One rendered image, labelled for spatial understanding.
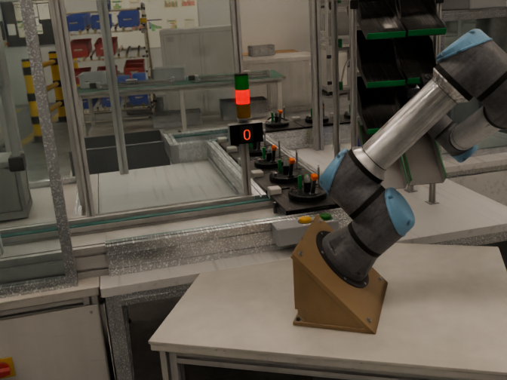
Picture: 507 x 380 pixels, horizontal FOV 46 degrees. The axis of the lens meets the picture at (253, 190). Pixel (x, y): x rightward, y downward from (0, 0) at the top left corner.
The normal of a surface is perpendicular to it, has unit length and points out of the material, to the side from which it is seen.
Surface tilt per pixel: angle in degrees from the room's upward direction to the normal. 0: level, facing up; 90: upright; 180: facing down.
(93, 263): 90
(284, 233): 90
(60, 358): 90
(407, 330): 0
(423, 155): 45
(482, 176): 90
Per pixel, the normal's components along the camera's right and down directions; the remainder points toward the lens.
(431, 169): 0.01, -0.47
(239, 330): -0.06, -0.95
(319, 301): -0.31, 0.30
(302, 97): 0.10, 0.29
